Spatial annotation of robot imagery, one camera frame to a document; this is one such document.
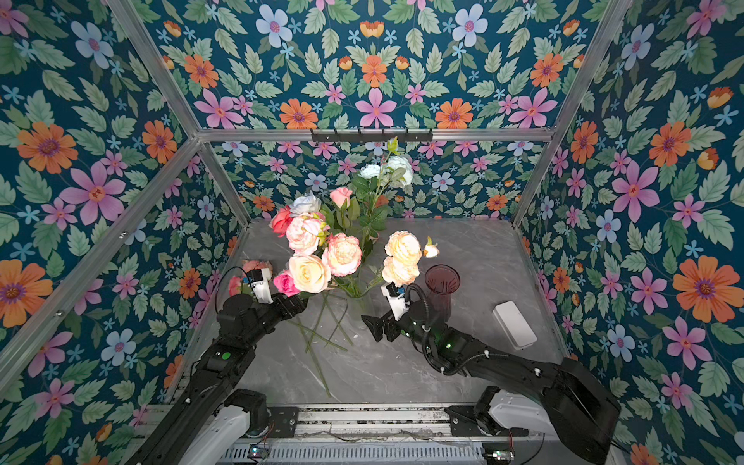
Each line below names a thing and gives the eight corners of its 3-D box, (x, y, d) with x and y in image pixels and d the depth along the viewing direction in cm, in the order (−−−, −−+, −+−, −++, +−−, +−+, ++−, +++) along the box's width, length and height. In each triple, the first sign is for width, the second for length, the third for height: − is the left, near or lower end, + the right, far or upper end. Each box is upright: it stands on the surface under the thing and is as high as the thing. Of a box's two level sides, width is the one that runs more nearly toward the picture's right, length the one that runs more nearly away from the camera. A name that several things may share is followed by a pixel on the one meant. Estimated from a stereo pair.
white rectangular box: (513, 352, 87) (518, 346, 83) (489, 310, 96) (493, 303, 92) (532, 345, 88) (538, 339, 85) (507, 305, 97) (512, 298, 94)
